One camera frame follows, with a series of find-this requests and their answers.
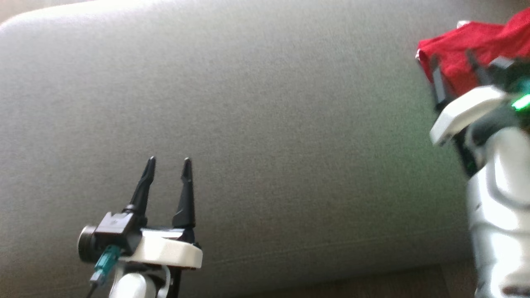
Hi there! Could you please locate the grey sofa seat cushion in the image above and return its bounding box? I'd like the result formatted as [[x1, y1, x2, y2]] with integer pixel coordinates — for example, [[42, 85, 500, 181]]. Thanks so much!
[[0, 0, 530, 296]]

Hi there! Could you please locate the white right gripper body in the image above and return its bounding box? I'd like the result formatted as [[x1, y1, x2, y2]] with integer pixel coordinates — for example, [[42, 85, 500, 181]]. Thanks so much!
[[429, 85, 518, 178]]

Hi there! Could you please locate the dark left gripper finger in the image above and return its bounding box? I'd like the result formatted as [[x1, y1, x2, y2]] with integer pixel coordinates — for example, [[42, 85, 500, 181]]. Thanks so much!
[[171, 157, 196, 229], [123, 156, 157, 216]]

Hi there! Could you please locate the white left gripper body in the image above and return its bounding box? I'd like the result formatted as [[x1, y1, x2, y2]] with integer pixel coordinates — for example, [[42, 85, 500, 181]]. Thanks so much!
[[119, 227, 203, 270]]

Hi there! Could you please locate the red Bulls 23 jersey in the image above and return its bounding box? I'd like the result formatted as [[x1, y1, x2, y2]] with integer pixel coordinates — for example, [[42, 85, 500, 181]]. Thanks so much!
[[416, 21, 514, 98]]

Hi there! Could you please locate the teal-plug left camera cable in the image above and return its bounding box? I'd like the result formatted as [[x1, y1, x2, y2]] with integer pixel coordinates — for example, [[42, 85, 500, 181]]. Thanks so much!
[[85, 244, 123, 298]]

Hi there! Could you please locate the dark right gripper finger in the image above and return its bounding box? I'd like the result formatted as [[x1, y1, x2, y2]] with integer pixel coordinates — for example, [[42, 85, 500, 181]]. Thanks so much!
[[465, 49, 494, 88], [429, 55, 451, 114]]

